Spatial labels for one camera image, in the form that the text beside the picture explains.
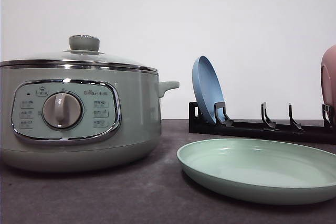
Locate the glass pot lid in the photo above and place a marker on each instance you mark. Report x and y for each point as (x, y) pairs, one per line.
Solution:
(84, 53)

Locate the green plate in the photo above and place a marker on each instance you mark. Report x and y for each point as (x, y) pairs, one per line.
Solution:
(260, 171)

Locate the blue plate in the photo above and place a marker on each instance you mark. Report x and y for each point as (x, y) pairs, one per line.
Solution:
(207, 85)

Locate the black plate rack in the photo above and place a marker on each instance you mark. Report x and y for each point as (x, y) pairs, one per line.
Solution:
(224, 125)

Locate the green electric steamer pot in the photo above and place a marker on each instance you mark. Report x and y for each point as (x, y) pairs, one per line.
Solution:
(77, 116)

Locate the pink plate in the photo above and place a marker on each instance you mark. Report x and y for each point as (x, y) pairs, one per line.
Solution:
(328, 77)

